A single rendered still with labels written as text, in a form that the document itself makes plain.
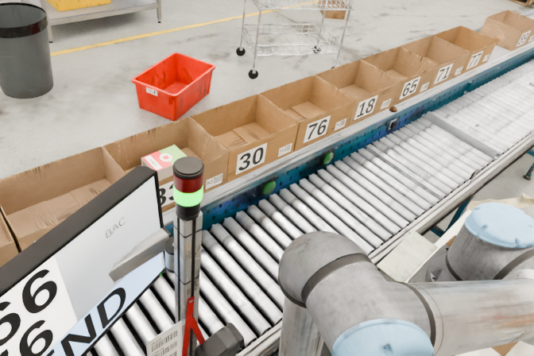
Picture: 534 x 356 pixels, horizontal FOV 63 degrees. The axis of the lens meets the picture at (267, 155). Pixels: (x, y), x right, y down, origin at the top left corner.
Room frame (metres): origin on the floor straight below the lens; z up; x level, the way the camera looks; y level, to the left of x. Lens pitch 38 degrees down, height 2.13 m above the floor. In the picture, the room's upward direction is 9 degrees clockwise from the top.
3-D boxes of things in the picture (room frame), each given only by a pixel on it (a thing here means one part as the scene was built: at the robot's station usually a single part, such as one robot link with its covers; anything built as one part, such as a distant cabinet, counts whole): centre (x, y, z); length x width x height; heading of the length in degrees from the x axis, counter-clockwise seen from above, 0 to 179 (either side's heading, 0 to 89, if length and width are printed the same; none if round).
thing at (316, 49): (4.27, -0.02, 0.52); 1.07 x 0.56 x 1.03; 113
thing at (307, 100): (1.88, -0.15, 0.96); 0.39 x 0.29 x 0.17; 136
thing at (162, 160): (1.36, 0.41, 0.92); 0.16 x 0.11 x 0.07; 138
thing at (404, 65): (2.45, -0.70, 0.96); 0.39 x 0.29 x 0.17; 136
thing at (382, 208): (1.58, -0.50, 0.72); 0.52 x 0.05 x 0.05; 46
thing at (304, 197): (1.40, -0.32, 0.72); 0.52 x 0.05 x 0.05; 46
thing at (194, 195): (0.54, 0.12, 1.62); 0.05 x 0.05 x 0.06
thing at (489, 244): (0.75, -0.58, 1.38); 0.17 x 0.15 x 0.18; 29
